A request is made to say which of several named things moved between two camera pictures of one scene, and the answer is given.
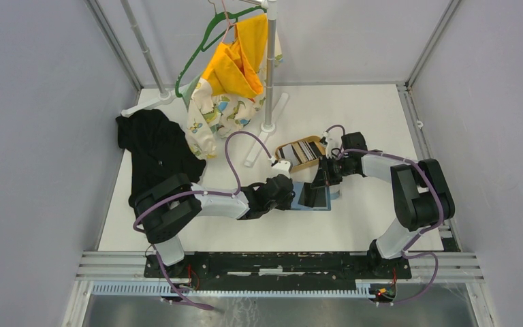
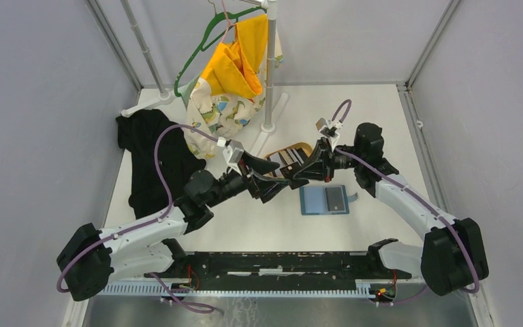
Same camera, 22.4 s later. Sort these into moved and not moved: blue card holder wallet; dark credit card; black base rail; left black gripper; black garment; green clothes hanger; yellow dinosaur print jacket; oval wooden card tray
Moved: dark credit card; blue card holder wallet; left black gripper; oval wooden card tray
Not moved: yellow dinosaur print jacket; green clothes hanger; black garment; black base rail
